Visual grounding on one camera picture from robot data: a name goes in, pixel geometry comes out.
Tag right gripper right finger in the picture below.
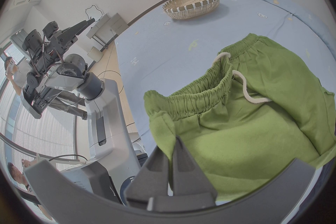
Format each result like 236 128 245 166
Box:
172 136 218 208

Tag round woven basket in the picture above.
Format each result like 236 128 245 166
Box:
161 0 220 20

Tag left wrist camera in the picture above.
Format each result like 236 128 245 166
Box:
43 22 59 37

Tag black cable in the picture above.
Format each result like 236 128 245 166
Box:
38 154 88 166

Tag white table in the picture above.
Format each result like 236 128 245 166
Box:
86 13 129 47

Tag window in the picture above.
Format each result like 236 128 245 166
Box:
0 31 79 192

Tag person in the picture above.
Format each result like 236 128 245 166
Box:
6 157 40 192
4 56 88 121

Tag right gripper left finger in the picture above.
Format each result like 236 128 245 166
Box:
124 145 170 210

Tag green shorts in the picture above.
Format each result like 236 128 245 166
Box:
143 33 336 202

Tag white trash bin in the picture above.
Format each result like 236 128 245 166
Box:
88 46 103 62

